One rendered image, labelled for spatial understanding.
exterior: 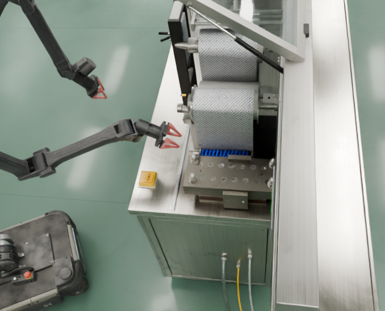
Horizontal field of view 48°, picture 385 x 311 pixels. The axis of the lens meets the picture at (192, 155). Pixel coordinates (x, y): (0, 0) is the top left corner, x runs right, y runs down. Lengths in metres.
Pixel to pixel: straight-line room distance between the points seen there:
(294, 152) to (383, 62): 2.86
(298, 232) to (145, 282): 1.87
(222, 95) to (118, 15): 2.99
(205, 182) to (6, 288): 1.45
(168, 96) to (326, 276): 1.41
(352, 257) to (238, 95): 0.77
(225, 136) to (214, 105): 0.17
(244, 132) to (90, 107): 2.11
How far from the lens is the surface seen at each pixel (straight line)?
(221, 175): 1.77
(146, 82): 3.71
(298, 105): 1.16
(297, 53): 1.27
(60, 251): 2.70
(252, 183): 1.75
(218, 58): 1.79
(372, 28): 4.18
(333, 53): 1.65
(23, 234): 2.86
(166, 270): 2.51
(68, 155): 1.82
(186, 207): 1.86
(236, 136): 1.76
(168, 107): 2.22
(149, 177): 1.94
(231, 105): 1.65
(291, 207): 0.98
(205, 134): 1.78
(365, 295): 1.16
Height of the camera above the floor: 2.51
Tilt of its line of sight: 53 degrees down
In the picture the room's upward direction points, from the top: 11 degrees counter-clockwise
